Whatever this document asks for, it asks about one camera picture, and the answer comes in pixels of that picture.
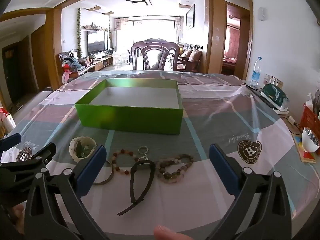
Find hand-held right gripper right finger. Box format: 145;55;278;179
209;144;293;240

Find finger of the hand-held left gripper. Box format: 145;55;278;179
0;133;22;153
0;142;57;198

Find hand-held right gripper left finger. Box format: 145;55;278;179
24;145;110;240

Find thin metal bangle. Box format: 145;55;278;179
93;160;114;186

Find dark brown bead bracelet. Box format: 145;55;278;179
172;153;195;180

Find red and white bead bracelet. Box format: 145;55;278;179
111;149;138;176

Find black band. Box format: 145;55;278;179
117;159;156;216

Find green cardboard box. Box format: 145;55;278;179
75;78;184;135

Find person's left hand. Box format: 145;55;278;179
9;202;27;230

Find person's right hand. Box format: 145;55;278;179
153;225;198;240

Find red and white bag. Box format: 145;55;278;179
0;106;17;138

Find colourful wooden puzzle board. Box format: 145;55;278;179
291;134;320;164

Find white bowl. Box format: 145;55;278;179
301;127;320;153

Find dark green bag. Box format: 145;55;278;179
260;84;290;110

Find red toy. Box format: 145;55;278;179
61;64;75;84

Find plastic water bottle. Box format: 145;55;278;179
251;57;262;87

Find blue clothes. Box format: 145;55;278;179
64;57;87;70

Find red plastic basket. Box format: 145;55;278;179
299;104;320;135

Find small cardboard boxes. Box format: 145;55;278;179
262;74;284;88

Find wooden armchair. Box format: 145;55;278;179
59;49;95;77

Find wooden television cabinet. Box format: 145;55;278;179
94;55;113;72

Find wooden sofa with cushions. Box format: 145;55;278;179
178;44;203;72

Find white play fence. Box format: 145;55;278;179
112;51;132;65

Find flat screen television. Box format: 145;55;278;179
87;31;108;55

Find green ivy garland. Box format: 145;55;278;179
76;8;83;57

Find dark wooden dining chair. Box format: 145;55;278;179
131;38;181;71

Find black ceiling light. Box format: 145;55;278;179
126;0;153;7

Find framed wall picture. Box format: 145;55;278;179
185;4;195;30

